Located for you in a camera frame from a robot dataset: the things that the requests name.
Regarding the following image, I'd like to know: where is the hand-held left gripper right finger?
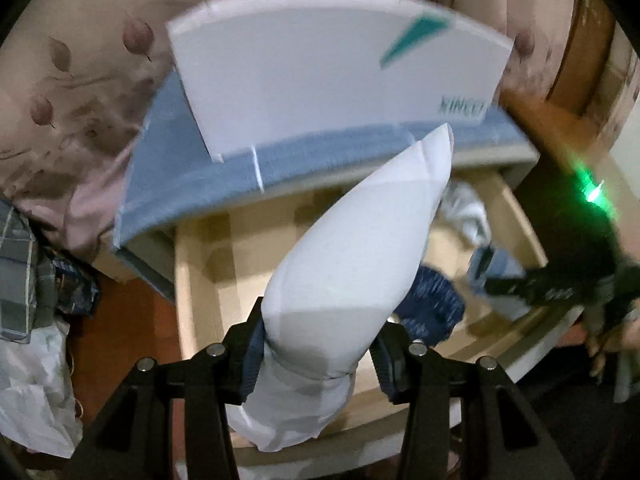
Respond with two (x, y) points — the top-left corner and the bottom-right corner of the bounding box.
(372, 322), (576, 480)

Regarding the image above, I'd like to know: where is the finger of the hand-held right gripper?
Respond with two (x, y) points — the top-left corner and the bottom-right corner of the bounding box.
(482, 270), (586, 321)

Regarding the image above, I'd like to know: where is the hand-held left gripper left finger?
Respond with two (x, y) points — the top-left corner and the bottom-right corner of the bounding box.
(62, 296), (266, 480)

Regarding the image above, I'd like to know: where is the light blue underwear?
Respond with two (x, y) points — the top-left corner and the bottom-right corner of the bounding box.
(466, 244), (528, 295)

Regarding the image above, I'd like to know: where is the dark blue speckled underwear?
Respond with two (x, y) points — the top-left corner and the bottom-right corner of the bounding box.
(390, 266), (467, 347)

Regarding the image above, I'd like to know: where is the white smooth underwear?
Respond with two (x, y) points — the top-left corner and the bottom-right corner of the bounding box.
(224, 122), (455, 453)

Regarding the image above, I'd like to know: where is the person's right hand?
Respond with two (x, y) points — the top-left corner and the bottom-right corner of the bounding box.
(582, 305), (640, 386)

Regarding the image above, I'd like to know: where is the dark blue packet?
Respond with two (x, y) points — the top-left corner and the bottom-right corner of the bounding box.
(50, 255), (101, 317)

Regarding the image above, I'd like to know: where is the white plastic bag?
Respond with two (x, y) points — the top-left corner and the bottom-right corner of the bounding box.
(0, 310), (86, 461)

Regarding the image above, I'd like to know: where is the grey plaid cloth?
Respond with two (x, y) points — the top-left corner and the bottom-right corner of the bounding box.
(0, 197), (58, 343)

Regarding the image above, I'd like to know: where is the white shoe box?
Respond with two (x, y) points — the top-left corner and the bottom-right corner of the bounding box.
(166, 0), (516, 163)

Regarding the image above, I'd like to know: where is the pink floral fabric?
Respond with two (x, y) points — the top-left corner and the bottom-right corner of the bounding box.
(0, 0), (581, 266)

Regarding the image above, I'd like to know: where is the wooden bed frame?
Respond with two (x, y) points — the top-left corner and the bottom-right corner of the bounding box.
(500, 0), (640, 171)

